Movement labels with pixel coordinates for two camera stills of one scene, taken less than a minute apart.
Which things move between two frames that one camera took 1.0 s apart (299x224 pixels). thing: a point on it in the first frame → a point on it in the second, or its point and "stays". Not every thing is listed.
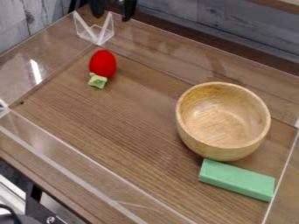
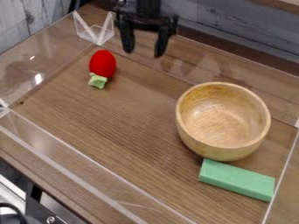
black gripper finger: x=129 y=9 → x=163 y=32
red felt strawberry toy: x=102 y=65 stays
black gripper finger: x=98 y=7 → x=127 y=35
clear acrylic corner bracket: x=97 y=34 stays
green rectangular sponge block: x=238 y=180 stays
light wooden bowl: x=223 y=121 stays
